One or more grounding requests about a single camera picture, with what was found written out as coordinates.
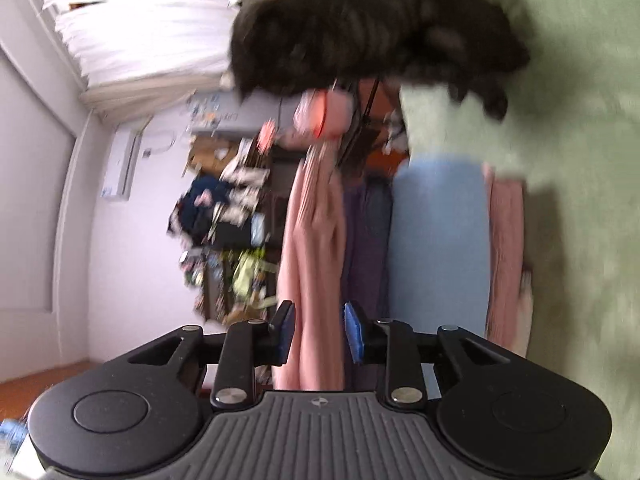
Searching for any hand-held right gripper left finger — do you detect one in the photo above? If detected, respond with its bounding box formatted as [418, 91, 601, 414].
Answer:
[127, 300, 297, 408]

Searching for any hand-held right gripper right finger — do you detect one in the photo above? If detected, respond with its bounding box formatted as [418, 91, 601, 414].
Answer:
[343, 301, 512, 407]

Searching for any pink sweater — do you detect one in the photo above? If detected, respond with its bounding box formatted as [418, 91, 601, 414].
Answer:
[275, 142, 349, 392]

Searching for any purple folded cloth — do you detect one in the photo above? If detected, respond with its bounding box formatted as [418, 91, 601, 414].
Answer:
[341, 180, 396, 391]

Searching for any light blue folded cloth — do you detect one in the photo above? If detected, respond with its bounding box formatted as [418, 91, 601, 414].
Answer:
[384, 156, 492, 343]

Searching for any pile of assorted clutter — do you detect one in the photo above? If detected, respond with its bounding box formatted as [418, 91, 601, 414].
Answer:
[166, 135, 283, 323]

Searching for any pink folded cloth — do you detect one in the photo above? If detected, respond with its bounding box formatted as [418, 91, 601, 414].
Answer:
[481, 162, 527, 358]

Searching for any dark side table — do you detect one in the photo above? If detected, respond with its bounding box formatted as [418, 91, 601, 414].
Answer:
[337, 77, 383, 168]

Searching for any pink artificial flower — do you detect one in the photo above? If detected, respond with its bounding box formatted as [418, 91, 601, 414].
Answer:
[256, 119, 279, 153]

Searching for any pink plastic basin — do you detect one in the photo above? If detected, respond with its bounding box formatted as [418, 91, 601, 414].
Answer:
[294, 86, 355, 140]

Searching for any grey refrigerator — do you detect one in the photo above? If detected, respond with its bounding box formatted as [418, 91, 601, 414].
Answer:
[186, 89, 301, 137]

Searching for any white air conditioner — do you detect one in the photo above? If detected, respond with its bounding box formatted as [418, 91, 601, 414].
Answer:
[101, 127, 144, 202]

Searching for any beige curtain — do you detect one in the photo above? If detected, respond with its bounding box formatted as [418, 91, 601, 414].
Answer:
[80, 72, 236, 123]

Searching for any green bed blanket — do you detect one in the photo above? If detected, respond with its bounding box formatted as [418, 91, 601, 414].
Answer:
[397, 0, 640, 480]

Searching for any black cat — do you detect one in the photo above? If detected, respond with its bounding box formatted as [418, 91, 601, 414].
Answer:
[229, 0, 532, 122]

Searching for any white sheer curtain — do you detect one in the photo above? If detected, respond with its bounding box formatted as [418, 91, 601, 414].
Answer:
[27, 0, 321, 88]

